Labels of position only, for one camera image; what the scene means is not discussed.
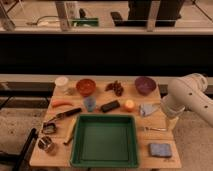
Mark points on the orange carrot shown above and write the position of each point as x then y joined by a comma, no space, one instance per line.
58,103

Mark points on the orange red bowl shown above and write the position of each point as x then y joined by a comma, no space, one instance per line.
86,87

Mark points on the yellow red apple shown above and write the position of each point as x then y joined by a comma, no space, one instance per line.
129,105

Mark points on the green plastic tray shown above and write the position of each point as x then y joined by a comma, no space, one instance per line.
104,141

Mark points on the white plastic cup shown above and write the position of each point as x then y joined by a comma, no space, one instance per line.
62,83

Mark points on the black rectangular block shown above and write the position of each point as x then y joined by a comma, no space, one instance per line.
110,106

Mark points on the wooden spatula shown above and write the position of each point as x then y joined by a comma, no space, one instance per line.
70,131

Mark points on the purple bowl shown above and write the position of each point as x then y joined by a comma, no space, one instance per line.
145,85

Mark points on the blue sponge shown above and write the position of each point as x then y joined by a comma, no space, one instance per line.
162,150

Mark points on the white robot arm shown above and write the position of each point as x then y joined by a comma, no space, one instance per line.
188,92

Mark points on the bunch of dark grapes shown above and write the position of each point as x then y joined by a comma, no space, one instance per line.
116,87

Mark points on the grey blue crumpled cloth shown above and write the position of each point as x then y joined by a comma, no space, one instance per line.
147,109

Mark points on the small metal cookie cutter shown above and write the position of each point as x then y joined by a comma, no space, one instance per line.
49,128

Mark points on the black handled knife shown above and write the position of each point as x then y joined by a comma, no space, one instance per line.
65,114

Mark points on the blue plastic cup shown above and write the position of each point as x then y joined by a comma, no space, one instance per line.
90,103

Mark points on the silver fork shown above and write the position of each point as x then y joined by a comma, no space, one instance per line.
143,128

